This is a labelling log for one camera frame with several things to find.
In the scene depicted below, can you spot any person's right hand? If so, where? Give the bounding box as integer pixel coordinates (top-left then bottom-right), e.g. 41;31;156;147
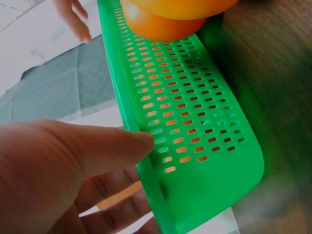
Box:
54;0;93;45

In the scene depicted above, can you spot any person's left hand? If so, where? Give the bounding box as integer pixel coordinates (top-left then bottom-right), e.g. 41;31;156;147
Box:
0;118;162;234

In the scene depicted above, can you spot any green perforated plastic basket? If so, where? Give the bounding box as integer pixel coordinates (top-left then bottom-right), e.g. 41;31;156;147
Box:
97;0;265;234

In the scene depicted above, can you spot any orange round fruit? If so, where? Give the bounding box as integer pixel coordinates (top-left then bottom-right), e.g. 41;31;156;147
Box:
120;1;208;43
128;0;241;20

